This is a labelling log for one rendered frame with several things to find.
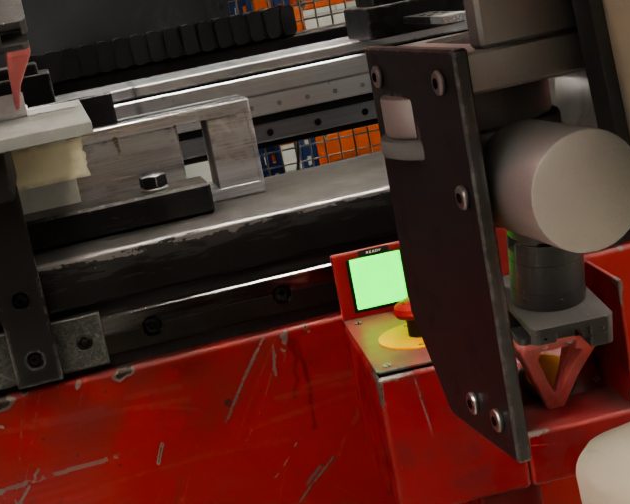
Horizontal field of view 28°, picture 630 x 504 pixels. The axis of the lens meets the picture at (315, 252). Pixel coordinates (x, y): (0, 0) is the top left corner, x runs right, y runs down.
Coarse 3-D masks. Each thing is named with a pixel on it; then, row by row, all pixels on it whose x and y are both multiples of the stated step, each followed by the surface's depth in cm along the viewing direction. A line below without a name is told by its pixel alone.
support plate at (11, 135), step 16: (32, 112) 116; (48, 112) 112; (64, 112) 109; (80, 112) 105; (0, 128) 105; (16, 128) 102; (32, 128) 99; (48, 128) 96; (64, 128) 95; (80, 128) 96; (0, 144) 94; (16, 144) 95; (32, 144) 95
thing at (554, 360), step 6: (546, 354) 105; (540, 360) 104; (546, 360) 104; (552, 360) 104; (558, 360) 104; (546, 366) 104; (552, 366) 104; (558, 366) 104; (546, 372) 103; (552, 372) 103; (528, 378) 103; (546, 378) 103; (552, 378) 103; (528, 384) 103; (552, 384) 102; (534, 390) 103
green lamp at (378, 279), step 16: (368, 256) 108; (384, 256) 108; (352, 272) 108; (368, 272) 108; (384, 272) 109; (400, 272) 109; (368, 288) 109; (384, 288) 109; (400, 288) 109; (368, 304) 109
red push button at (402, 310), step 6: (402, 300) 102; (408, 300) 101; (396, 306) 101; (402, 306) 100; (408, 306) 100; (396, 312) 100; (402, 312) 100; (408, 312) 99; (402, 318) 100; (408, 318) 99; (408, 324) 101; (414, 324) 100; (408, 330) 101; (414, 330) 101; (414, 336) 101; (420, 336) 100
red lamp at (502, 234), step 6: (498, 228) 109; (498, 234) 109; (504, 234) 109; (498, 240) 109; (504, 240) 110; (498, 246) 110; (504, 246) 110; (504, 252) 110; (504, 258) 110; (504, 264) 110; (504, 270) 110
